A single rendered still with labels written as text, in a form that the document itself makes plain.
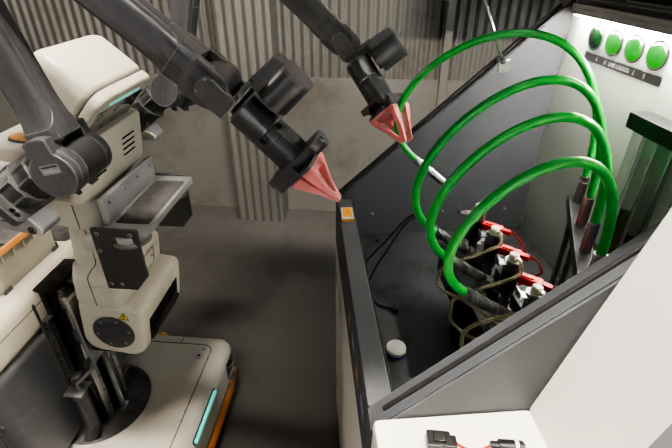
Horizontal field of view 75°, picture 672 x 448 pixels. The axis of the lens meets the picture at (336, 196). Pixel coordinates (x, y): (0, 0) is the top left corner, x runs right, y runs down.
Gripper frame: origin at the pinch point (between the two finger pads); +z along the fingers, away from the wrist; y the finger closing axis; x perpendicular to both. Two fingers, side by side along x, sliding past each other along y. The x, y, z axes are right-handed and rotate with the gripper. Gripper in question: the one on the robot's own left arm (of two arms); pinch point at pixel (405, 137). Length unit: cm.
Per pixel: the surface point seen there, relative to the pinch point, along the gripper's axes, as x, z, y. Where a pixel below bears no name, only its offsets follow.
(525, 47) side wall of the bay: -23.6, -6.2, 30.5
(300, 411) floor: 109, 55, 24
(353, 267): 21.1, 17.9, -10.6
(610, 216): -26.7, 29.2, -15.1
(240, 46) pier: 93, -113, 84
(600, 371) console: -19, 42, -29
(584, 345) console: -18, 40, -26
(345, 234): 25.5, 10.2, -1.8
